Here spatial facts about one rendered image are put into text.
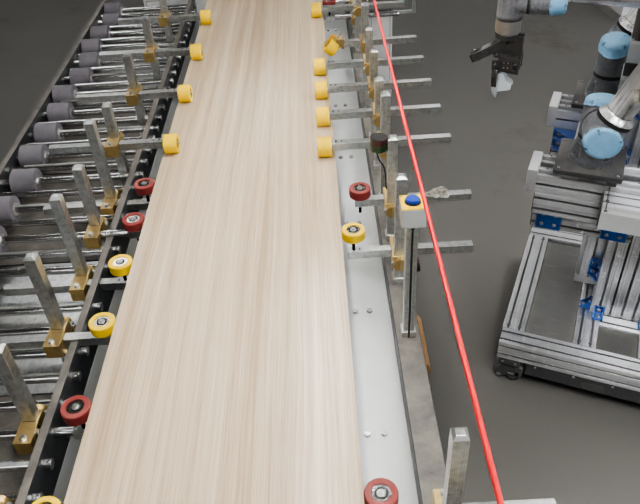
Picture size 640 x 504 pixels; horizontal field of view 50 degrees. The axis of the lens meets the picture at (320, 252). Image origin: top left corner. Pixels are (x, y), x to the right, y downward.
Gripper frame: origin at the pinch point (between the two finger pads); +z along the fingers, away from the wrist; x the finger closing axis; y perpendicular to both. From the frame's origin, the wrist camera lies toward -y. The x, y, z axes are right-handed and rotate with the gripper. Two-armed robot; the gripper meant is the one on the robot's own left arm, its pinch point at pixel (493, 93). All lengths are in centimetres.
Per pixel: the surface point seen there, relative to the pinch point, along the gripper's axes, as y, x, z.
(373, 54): -62, 61, 20
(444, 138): -21, 29, 36
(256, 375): -39, -100, 42
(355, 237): -35, -34, 42
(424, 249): -14, -22, 51
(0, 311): -136, -98, 50
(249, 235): -70, -45, 42
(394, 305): -19, -41, 62
